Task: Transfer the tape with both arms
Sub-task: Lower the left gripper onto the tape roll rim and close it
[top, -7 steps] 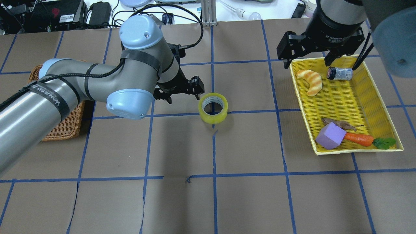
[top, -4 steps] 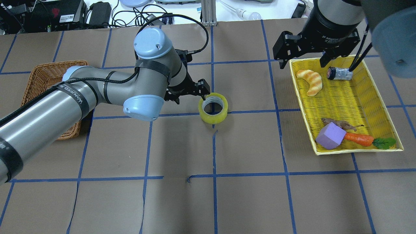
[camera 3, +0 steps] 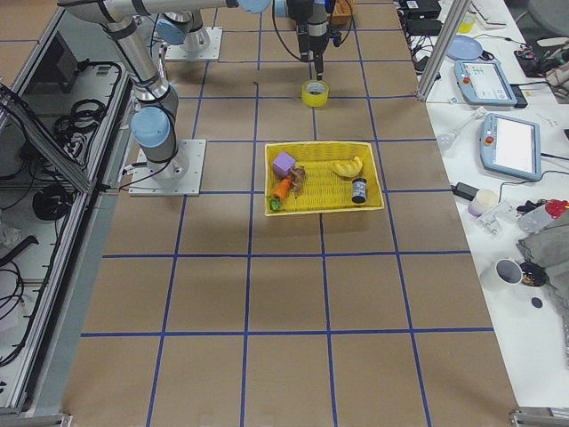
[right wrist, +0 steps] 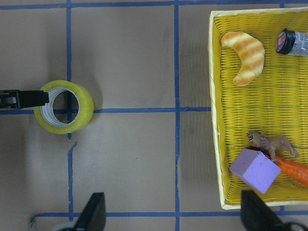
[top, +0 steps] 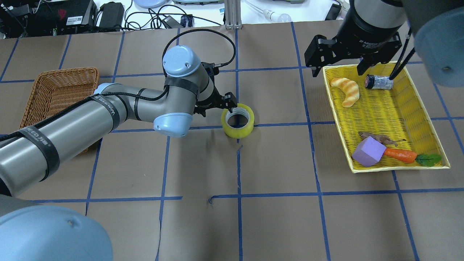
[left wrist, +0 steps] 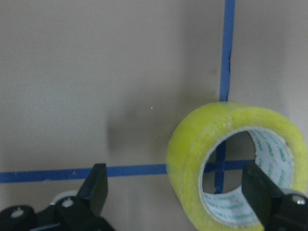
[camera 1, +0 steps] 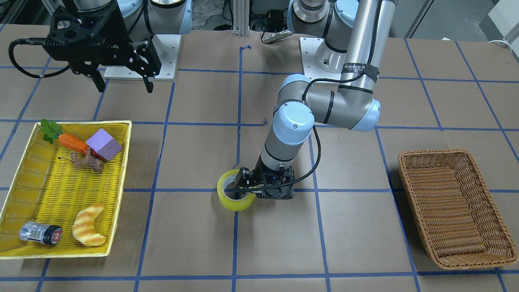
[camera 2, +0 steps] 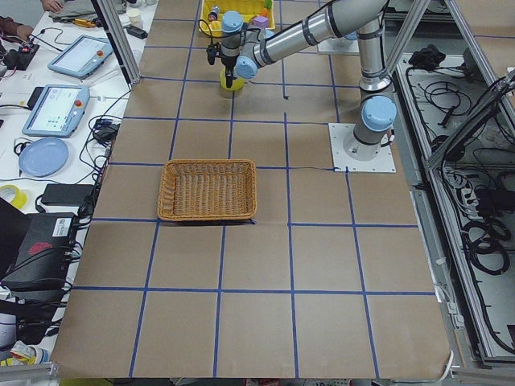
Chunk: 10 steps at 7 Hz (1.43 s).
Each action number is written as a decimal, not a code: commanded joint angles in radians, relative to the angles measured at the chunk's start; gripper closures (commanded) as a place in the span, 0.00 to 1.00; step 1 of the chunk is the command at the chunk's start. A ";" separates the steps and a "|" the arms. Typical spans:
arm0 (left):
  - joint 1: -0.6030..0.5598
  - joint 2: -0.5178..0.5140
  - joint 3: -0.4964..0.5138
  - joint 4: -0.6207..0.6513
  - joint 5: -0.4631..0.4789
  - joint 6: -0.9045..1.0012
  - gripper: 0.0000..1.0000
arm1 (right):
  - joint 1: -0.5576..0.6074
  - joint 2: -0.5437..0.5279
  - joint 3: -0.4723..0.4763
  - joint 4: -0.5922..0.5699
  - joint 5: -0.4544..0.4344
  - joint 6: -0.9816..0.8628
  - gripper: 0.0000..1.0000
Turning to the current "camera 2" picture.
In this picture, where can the teach pendant tablet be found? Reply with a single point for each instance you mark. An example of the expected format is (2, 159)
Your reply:
(82, 58)
(58, 111)

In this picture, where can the purple foam block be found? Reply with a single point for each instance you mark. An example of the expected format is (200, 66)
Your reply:
(261, 21)

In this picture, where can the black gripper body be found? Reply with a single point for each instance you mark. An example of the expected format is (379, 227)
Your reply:
(228, 63)

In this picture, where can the black power adapter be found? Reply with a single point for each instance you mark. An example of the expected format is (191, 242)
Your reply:
(66, 195)

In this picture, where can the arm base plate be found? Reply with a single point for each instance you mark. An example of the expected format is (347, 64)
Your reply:
(339, 46)
(349, 155)

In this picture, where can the small bottle with dark cap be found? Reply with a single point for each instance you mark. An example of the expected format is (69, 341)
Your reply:
(214, 13)

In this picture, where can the upper teach pendant tablet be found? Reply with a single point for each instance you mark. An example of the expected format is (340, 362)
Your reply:
(82, 58)

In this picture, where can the toy carrot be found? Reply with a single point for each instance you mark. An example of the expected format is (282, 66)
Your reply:
(267, 8)

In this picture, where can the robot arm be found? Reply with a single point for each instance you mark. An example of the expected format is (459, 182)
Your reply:
(244, 49)

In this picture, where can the yellow tape roll on desk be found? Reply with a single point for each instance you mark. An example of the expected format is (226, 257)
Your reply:
(13, 195)

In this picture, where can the brown wicker basket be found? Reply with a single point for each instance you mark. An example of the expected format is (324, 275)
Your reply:
(207, 190)

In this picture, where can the lower teach pendant tablet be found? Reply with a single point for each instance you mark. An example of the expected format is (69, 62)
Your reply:
(58, 111)

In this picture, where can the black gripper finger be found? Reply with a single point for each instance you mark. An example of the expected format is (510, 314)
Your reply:
(229, 79)

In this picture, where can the blue plate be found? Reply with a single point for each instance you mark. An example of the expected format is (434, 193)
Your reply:
(43, 157)

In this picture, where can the black computer box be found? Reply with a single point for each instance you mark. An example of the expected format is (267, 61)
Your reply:
(36, 251)

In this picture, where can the yellow plastic tray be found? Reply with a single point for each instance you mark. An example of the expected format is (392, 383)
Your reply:
(248, 9)

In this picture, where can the yellow tape roll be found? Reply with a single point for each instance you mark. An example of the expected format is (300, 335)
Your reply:
(238, 83)
(13, 195)

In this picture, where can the aluminium frame post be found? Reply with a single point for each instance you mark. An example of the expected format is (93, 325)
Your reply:
(116, 35)

